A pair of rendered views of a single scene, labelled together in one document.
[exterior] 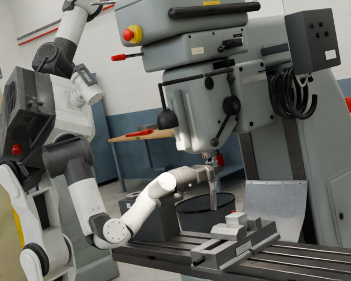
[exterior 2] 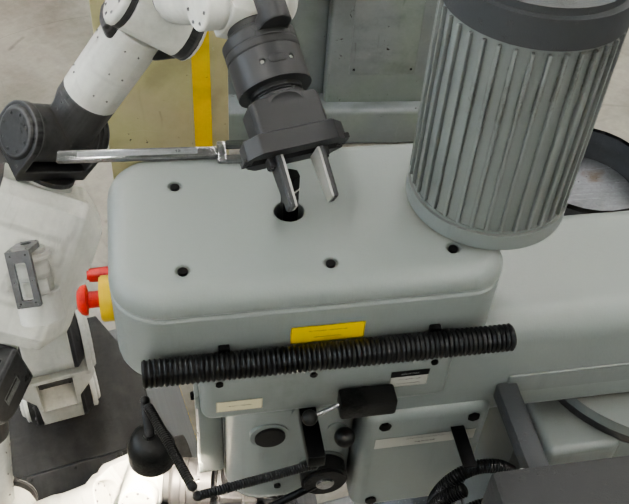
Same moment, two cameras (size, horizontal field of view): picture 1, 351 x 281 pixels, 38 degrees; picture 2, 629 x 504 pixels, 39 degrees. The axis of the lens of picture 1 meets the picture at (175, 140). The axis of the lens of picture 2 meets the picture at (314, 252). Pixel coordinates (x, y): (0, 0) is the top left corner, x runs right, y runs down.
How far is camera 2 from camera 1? 1.68 m
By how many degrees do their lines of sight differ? 47
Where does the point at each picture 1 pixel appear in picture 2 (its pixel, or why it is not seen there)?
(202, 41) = (264, 389)
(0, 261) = (149, 122)
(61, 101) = not seen: outside the picture
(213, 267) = not seen: outside the picture
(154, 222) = not seen: hidden behind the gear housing
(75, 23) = (108, 74)
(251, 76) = (420, 435)
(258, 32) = (511, 354)
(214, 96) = (279, 452)
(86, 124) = (32, 333)
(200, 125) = (232, 473)
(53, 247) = (40, 356)
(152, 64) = not seen: hidden behind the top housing
